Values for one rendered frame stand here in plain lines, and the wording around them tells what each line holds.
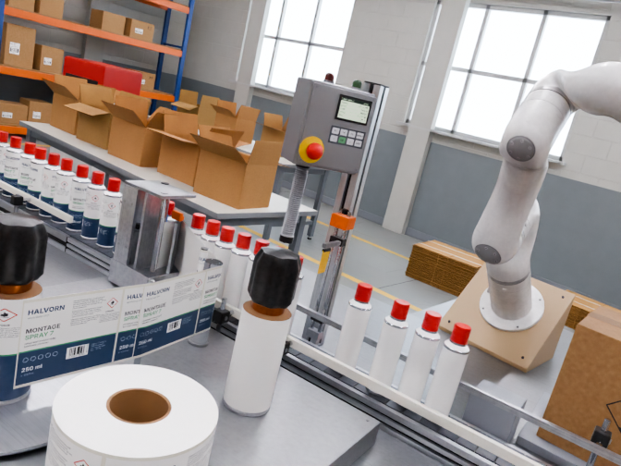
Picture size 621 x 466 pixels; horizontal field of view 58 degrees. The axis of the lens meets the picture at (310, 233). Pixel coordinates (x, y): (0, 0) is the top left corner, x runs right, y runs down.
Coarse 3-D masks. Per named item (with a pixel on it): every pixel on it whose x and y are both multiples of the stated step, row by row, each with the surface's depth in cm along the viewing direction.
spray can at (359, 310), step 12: (360, 288) 118; (360, 300) 119; (348, 312) 120; (360, 312) 118; (348, 324) 120; (360, 324) 119; (348, 336) 120; (360, 336) 120; (336, 348) 123; (348, 348) 120; (360, 348) 122; (348, 360) 121; (336, 372) 122
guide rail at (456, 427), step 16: (288, 336) 127; (304, 352) 124; (320, 352) 122; (336, 368) 120; (352, 368) 118; (368, 384) 116; (400, 400) 112; (416, 400) 111; (432, 416) 109; (464, 432) 105; (496, 448) 102; (528, 464) 100
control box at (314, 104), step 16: (304, 80) 125; (320, 80) 123; (304, 96) 124; (320, 96) 123; (336, 96) 124; (352, 96) 125; (368, 96) 127; (304, 112) 123; (320, 112) 124; (288, 128) 131; (304, 128) 124; (320, 128) 125; (352, 128) 128; (368, 128) 129; (288, 144) 129; (304, 144) 125; (336, 144) 128; (288, 160) 129; (304, 160) 126; (320, 160) 127; (336, 160) 129; (352, 160) 130
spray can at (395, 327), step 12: (396, 300) 114; (396, 312) 113; (384, 324) 115; (396, 324) 113; (384, 336) 114; (396, 336) 113; (384, 348) 115; (396, 348) 114; (372, 360) 118; (384, 360) 115; (396, 360) 116; (372, 372) 117; (384, 372) 115; (384, 384) 116
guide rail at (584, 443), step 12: (312, 312) 131; (336, 324) 128; (432, 372) 116; (468, 384) 113; (480, 396) 111; (492, 396) 110; (504, 408) 109; (516, 408) 108; (528, 420) 107; (540, 420) 105; (552, 432) 104; (564, 432) 103; (576, 444) 102; (588, 444) 101; (612, 456) 99
